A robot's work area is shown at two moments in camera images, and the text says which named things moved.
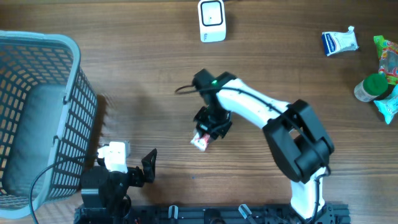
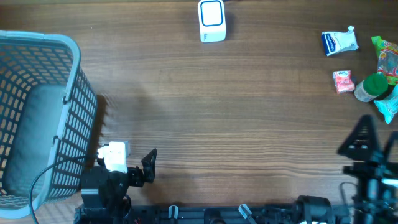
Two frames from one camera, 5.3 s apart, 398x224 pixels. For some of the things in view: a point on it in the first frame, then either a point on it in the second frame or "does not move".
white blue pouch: [335, 42] does not move
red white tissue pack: [202, 142] → [342, 81]
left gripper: [138, 179] does not move
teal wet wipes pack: [388, 107] does not move
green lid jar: [372, 85] does not move
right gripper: [202, 126] → [372, 153]
